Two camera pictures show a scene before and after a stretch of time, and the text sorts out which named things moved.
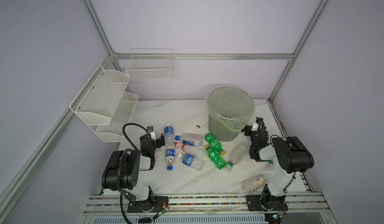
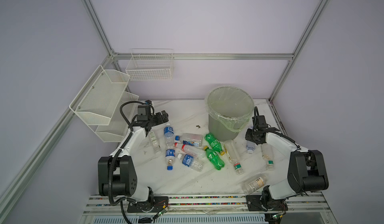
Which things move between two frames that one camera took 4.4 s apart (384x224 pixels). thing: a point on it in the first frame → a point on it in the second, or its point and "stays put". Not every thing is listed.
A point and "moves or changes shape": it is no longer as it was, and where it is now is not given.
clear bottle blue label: (168, 136) stays put
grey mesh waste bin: (230, 109) stays put
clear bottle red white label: (191, 151) stays put
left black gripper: (158, 143) → (160, 120)
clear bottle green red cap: (238, 155) moves or changes shape
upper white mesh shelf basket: (97, 102) stays put
